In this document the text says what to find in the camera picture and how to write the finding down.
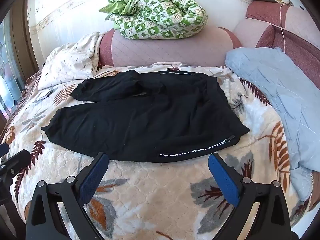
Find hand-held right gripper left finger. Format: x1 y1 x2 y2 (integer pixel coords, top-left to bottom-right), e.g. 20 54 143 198
25 152 110 240

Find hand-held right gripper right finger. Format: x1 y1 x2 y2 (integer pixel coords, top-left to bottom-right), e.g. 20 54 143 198
208 152 293 240

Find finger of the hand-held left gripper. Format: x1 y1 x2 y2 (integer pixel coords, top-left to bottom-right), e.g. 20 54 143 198
0 143 11 157

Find black pants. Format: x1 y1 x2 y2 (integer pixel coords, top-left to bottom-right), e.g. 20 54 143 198
40 70 250 163

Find leaf print fleece blanket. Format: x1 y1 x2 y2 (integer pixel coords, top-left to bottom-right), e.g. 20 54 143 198
0 64 314 240

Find light blue quilt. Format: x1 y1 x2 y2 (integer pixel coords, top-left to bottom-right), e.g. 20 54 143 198
225 46 320 203

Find white floral pillow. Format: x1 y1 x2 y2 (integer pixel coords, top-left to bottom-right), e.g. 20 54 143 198
38 31 101 90

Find green patterned quilt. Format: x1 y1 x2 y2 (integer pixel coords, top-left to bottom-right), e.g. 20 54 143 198
99 0 209 40

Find glass door with wooden frame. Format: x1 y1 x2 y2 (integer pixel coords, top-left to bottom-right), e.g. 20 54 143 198
0 0 39 123

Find white cable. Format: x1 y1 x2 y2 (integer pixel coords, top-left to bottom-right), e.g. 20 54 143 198
279 2 294 53

